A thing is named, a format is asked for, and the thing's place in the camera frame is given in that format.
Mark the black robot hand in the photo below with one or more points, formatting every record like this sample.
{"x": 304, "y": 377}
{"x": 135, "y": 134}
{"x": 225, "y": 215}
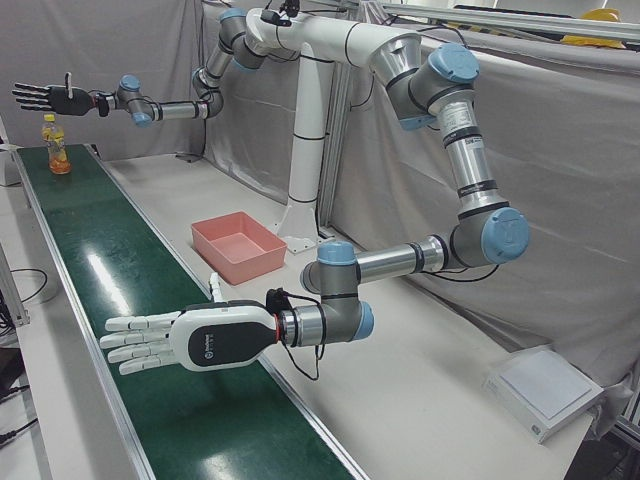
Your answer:
{"x": 65, "y": 101}

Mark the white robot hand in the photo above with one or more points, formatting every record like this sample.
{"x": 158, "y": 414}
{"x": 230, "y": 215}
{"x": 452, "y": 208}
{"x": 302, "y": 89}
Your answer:
{"x": 220, "y": 340}

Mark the orange iced tea bottle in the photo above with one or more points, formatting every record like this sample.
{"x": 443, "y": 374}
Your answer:
{"x": 57, "y": 150}

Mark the UR5e robot arm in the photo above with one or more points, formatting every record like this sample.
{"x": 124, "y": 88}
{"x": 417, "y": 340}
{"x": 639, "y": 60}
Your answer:
{"x": 177, "y": 110}
{"x": 470, "y": 165}

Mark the pink plastic basket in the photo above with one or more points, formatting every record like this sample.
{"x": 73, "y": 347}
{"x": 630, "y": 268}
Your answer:
{"x": 240, "y": 247}

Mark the grey curtain cloth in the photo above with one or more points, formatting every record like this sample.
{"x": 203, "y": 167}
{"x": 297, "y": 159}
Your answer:
{"x": 100, "y": 45}
{"x": 565, "y": 150}

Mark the green conveyor belt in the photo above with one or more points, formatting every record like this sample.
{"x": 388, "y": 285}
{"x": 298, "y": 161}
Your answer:
{"x": 115, "y": 260}

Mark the white robot torso stand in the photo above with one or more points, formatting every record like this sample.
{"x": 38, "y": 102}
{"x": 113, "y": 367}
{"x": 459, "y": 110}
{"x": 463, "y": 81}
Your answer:
{"x": 306, "y": 150}

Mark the flat white box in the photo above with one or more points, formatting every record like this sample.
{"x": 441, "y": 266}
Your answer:
{"x": 542, "y": 392}

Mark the aluminium overhead beam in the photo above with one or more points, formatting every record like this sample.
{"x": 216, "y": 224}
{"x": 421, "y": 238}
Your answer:
{"x": 500, "y": 20}

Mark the yellow hard hat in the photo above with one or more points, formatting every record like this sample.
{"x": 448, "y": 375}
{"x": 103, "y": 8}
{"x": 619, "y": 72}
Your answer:
{"x": 600, "y": 27}

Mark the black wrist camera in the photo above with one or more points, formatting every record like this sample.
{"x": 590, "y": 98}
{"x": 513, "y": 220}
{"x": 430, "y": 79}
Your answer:
{"x": 276, "y": 300}
{"x": 103, "y": 105}

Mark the aluminium frame post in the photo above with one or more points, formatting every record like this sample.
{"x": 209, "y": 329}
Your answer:
{"x": 334, "y": 150}

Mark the black head camera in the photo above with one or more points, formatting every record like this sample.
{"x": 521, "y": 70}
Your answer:
{"x": 280, "y": 12}

